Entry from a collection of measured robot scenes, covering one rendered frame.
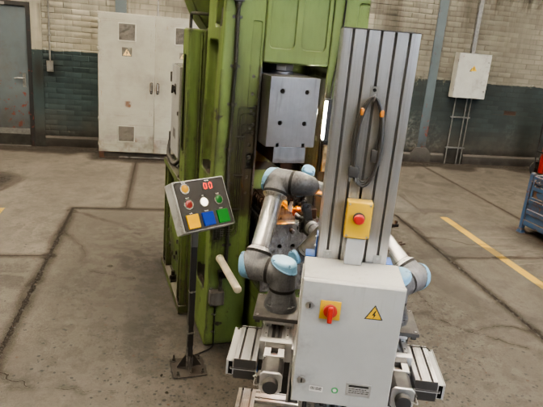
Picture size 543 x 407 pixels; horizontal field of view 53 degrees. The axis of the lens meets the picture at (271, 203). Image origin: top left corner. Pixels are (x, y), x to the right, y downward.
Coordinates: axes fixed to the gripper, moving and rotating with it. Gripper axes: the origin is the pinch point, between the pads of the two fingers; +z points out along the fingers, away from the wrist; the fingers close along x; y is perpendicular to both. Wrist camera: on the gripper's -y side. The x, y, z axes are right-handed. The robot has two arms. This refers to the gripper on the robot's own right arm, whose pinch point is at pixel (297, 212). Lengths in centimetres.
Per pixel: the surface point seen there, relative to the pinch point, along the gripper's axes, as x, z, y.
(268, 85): -17, 19, -70
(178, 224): -70, -7, 2
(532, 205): 370, 196, 65
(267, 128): -17, 16, -46
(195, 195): -60, 1, -11
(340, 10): 28, 29, -114
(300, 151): 4.7, 16.4, -32.6
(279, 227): -6.2, 11.4, 12.5
